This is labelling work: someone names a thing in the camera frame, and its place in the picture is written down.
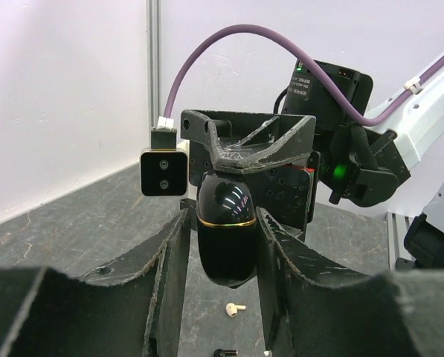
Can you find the black earbud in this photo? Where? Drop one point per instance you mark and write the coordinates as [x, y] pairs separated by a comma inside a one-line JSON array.
[[219, 352]]

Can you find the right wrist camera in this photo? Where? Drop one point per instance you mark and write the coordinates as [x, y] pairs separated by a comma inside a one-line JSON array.
[[163, 167]]

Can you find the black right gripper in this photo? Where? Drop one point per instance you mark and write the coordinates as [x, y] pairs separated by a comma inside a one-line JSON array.
[[226, 145]]

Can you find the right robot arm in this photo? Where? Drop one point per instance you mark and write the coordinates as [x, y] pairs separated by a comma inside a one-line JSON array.
[[366, 165]]

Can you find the white earbud with blue light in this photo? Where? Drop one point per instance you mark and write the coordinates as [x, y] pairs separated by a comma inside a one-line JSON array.
[[232, 309]]

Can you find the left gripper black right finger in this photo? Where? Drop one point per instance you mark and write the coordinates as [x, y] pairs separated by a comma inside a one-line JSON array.
[[313, 306]]

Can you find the black glossy charging case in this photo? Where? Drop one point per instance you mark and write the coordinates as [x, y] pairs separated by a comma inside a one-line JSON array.
[[226, 229]]

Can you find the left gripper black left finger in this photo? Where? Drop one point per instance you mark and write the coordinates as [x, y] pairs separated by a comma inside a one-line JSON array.
[[129, 306]]

